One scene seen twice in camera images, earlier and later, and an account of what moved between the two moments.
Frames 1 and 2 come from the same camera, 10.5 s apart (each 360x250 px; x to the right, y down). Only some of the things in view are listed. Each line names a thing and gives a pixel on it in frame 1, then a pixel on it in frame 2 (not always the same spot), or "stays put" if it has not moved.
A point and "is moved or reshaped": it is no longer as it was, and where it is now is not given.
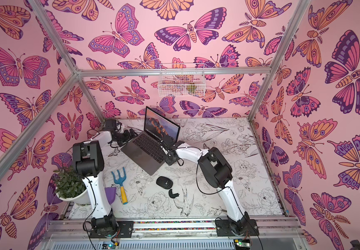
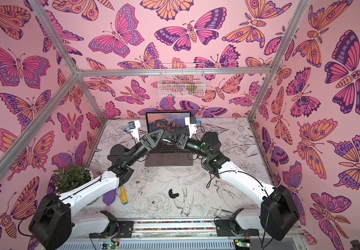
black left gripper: x=132 y=134 -> x=148 y=144
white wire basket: x=181 y=80 stays put
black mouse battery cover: x=171 y=195 stays put
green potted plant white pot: x=71 y=186 stays put
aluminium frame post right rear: x=301 y=8 stays put
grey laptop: x=144 y=149 is moved or reshaped
